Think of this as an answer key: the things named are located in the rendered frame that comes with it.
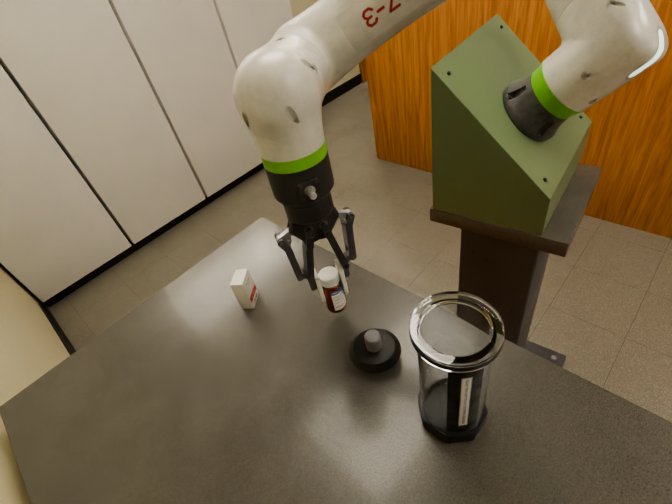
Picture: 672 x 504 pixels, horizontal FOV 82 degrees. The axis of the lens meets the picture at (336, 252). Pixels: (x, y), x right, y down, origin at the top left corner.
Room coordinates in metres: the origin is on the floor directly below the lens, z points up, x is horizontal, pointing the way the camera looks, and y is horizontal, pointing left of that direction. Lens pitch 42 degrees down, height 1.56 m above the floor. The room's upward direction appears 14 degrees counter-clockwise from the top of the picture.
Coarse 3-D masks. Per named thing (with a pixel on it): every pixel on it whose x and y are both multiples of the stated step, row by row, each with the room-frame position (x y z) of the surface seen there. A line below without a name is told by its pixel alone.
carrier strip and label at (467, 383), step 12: (456, 372) 0.22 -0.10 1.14; (468, 372) 0.21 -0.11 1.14; (480, 372) 0.22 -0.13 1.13; (456, 384) 0.22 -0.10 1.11; (468, 384) 0.21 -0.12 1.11; (480, 384) 0.22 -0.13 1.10; (456, 396) 0.22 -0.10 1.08; (468, 396) 0.21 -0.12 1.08; (456, 408) 0.22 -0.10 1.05; (468, 408) 0.21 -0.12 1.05; (456, 420) 0.22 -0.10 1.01; (468, 420) 0.21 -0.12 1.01
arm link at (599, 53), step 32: (576, 0) 0.73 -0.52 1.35; (608, 0) 0.68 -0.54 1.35; (640, 0) 0.66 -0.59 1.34; (576, 32) 0.70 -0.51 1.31; (608, 32) 0.64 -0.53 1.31; (640, 32) 0.61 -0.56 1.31; (544, 64) 0.73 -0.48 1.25; (576, 64) 0.66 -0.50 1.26; (608, 64) 0.62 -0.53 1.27; (640, 64) 0.60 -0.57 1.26; (544, 96) 0.69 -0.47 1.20; (576, 96) 0.65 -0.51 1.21
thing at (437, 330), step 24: (432, 312) 0.30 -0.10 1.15; (456, 312) 0.30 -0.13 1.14; (480, 312) 0.28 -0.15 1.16; (432, 336) 0.30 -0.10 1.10; (456, 336) 0.30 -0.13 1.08; (480, 336) 0.27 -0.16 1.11; (504, 336) 0.23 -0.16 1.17; (432, 360) 0.23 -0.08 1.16; (456, 360) 0.22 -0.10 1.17; (480, 360) 0.21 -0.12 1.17; (432, 384) 0.23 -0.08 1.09; (432, 408) 0.24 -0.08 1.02; (480, 408) 0.22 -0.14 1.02; (456, 432) 0.22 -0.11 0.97
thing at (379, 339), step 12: (360, 336) 0.41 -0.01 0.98; (372, 336) 0.39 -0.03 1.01; (384, 336) 0.40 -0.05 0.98; (360, 348) 0.39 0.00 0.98; (372, 348) 0.37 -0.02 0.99; (384, 348) 0.38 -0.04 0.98; (396, 348) 0.37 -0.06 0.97; (360, 360) 0.37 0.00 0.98; (372, 360) 0.36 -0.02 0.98; (384, 360) 0.35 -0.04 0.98; (396, 360) 0.35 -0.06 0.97; (372, 372) 0.34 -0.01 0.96
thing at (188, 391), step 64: (256, 256) 0.75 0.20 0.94; (320, 256) 0.69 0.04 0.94; (128, 320) 0.63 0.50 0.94; (192, 320) 0.59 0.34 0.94; (256, 320) 0.54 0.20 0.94; (320, 320) 0.50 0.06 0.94; (384, 320) 0.46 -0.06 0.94; (64, 384) 0.50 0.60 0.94; (128, 384) 0.46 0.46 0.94; (192, 384) 0.42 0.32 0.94; (256, 384) 0.39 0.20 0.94; (320, 384) 0.36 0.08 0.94; (384, 384) 0.33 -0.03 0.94; (512, 384) 0.28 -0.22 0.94; (576, 384) 0.25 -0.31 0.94; (64, 448) 0.36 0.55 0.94; (128, 448) 0.33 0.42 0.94; (192, 448) 0.30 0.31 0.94; (256, 448) 0.28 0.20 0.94; (320, 448) 0.25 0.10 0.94; (384, 448) 0.23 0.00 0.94; (448, 448) 0.21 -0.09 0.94; (512, 448) 0.19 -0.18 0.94; (576, 448) 0.17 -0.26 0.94; (640, 448) 0.15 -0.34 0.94
